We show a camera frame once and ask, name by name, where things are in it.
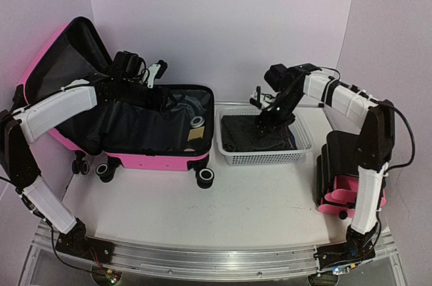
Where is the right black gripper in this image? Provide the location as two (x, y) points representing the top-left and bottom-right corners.
(254, 89), (302, 141)

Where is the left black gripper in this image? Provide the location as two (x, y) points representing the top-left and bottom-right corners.
(119, 79), (178, 113)

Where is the white perforated plastic basket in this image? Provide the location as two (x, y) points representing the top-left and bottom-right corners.
(215, 105), (315, 166)

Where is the black dotted cloth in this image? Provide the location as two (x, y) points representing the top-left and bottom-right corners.
(221, 115), (296, 152)

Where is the pink hard-shell suitcase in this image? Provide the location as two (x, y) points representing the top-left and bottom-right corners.
(13, 17), (215, 189)

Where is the blue cloth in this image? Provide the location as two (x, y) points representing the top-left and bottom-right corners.
(286, 127), (298, 150)

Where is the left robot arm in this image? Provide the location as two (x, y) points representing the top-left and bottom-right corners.
(1, 51), (171, 257)

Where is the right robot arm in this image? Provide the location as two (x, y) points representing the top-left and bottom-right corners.
(249, 63), (406, 261)

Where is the round white black tape roll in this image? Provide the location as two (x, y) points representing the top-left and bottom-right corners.
(190, 116), (205, 129)

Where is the tan square box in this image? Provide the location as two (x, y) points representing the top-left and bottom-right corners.
(188, 126), (205, 141)

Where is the black and pink drawer organizer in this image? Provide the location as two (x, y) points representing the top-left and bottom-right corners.
(317, 131), (388, 225)

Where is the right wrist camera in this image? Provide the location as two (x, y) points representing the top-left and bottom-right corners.
(249, 86), (275, 110)

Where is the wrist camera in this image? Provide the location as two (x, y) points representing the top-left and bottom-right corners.
(249, 86), (275, 110)
(146, 59), (168, 88)

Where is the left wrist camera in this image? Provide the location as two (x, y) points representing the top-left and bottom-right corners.
(146, 59), (168, 88)

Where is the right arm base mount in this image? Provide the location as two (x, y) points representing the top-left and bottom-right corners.
(313, 244), (375, 271)

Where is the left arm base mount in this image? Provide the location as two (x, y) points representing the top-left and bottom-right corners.
(55, 232), (115, 264)

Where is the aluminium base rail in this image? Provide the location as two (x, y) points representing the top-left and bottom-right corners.
(30, 241), (402, 280)

